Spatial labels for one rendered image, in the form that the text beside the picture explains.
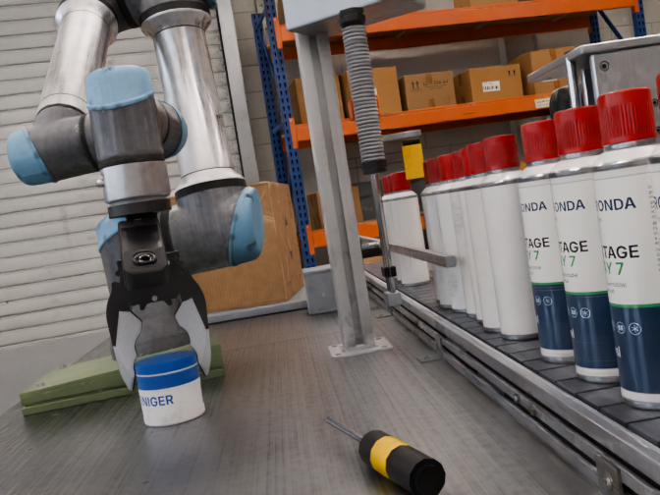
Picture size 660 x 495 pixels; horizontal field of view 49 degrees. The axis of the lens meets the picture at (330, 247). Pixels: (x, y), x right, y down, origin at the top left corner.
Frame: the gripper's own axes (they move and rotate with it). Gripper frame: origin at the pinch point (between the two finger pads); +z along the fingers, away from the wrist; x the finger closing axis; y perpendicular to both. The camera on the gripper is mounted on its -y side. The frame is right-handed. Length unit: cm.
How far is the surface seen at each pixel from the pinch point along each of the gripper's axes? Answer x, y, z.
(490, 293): -34.7, -13.1, -4.3
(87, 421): 10.3, 6.9, 4.9
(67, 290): 67, 453, 11
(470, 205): -34.4, -12.3, -13.8
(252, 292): -20, 76, 0
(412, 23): -188, 381, -131
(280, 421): -10.5, -11.0, 5.0
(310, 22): -25.7, 10.1, -40.8
